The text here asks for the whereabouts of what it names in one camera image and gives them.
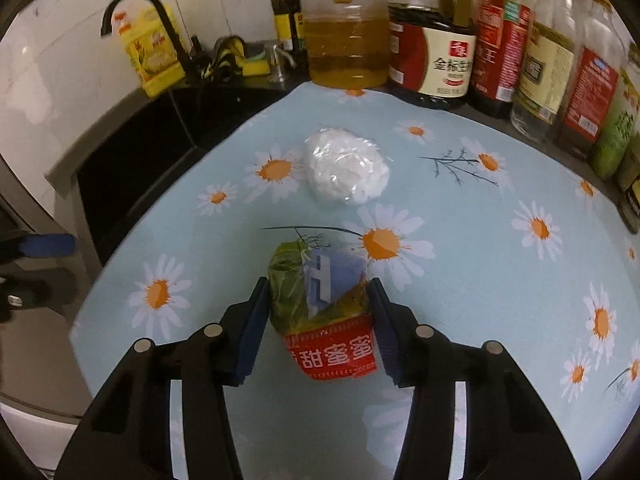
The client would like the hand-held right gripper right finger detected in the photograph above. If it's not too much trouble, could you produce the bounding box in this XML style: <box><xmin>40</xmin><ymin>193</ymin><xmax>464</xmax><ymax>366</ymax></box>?
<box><xmin>367</xmin><ymin>277</ymin><xmax>589</xmax><ymax>480</ymax></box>

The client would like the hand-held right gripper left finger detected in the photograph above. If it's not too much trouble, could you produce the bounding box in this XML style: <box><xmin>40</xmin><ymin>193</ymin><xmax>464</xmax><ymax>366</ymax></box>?
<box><xmin>54</xmin><ymin>276</ymin><xmax>271</xmax><ymax>480</ymax></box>

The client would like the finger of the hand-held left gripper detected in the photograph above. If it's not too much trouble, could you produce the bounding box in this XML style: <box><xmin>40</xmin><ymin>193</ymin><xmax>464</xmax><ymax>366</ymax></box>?
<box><xmin>0</xmin><ymin>229</ymin><xmax>77</xmax><ymax>264</ymax></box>
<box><xmin>0</xmin><ymin>266</ymin><xmax>77</xmax><ymax>324</ymax></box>

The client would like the green and red snack wrapper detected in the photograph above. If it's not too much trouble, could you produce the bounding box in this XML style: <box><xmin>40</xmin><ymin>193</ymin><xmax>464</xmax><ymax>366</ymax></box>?
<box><xmin>267</xmin><ymin>239</ymin><xmax>377</xmax><ymax>382</ymax></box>

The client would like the large white bag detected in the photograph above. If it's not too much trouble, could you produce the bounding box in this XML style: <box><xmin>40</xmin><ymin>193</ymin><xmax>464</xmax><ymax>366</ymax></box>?
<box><xmin>302</xmin><ymin>127</ymin><xmax>391</xmax><ymax>207</ymax></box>

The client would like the floral light blue tablecloth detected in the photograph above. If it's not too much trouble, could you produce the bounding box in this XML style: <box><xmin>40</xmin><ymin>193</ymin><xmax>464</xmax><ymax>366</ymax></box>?
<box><xmin>69</xmin><ymin>80</ymin><xmax>640</xmax><ymax>480</ymax></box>

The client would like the black kitchen sink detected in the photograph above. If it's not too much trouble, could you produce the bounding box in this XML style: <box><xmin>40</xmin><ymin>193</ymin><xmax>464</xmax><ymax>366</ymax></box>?
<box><xmin>75</xmin><ymin>87</ymin><xmax>281</xmax><ymax>266</ymax></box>

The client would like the yellow printed box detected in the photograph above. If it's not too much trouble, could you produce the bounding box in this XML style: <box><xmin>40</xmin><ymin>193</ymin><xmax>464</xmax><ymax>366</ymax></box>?
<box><xmin>119</xmin><ymin>2</ymin><xmax>187</xmax><ymax>99</ymax></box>

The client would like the black faucet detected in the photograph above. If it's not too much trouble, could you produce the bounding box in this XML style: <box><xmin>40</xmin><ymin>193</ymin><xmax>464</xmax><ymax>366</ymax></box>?
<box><xmin>100</xmin><ymin>0</ymin><xmax>202</xmax><ymax>92</ymax></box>

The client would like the yellow and green sponge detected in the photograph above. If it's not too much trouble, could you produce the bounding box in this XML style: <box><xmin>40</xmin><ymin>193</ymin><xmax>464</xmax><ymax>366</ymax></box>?
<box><xmin>242</xmin><ymin>42</ymin><xmax>274</xmax><ymax>77</ymax></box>

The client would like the metal soap dispenser pump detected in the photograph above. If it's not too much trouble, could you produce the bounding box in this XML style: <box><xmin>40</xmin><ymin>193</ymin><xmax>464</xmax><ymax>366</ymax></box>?
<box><xmin>264</xmin><ymin>42</ymin><xmax>297</xmax><ymax>84</ymax></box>

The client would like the dark soy sauce jug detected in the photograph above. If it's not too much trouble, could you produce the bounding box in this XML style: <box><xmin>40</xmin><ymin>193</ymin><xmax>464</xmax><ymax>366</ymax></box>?
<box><xmin>387</xmin><ymin>0</ymin><xmax>479</xmax><ymax>112</ymax></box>

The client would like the large clear cooking oil jug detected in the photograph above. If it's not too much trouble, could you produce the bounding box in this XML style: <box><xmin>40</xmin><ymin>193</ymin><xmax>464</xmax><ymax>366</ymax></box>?
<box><xmin>299</xmin><ymin>0</ymin><xmax>392</xmax><ymax>89</ymax></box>

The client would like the dark bottle with red label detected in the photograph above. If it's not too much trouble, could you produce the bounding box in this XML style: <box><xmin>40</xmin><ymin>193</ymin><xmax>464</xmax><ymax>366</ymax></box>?
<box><xmin>469</xmin><ymin>0</ymin><xmax>534</xmax><ymax>120</ymax></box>

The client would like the clear bottle with cream label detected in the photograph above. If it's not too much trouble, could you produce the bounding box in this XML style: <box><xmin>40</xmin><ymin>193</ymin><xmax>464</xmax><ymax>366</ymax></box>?
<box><xmin>509</xmin><ymin>0</ymin><xmax>580</xmax><ymax>144</ymax></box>

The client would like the green sauce bottle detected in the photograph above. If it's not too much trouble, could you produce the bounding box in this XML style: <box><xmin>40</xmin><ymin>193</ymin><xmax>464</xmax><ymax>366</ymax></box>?
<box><xmin>586</xmin><ymin>44</ymin><xmax>640</xmax><ymax>182</ymax></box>

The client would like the clear bottle with red label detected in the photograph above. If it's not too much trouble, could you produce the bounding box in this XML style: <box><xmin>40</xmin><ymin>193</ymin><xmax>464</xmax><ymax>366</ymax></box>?
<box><xmin>556</xmin><ymin>0</ymin><xmax>622</xmax><ymax>162</ymax></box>

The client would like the green bottle with yellow label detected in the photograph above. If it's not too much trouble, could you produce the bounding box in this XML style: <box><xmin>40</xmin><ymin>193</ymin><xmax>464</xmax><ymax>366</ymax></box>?
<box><xmin>269</xmin><ymin>0</ymin><xmax>307</xmax><ymax>54</ymax></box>

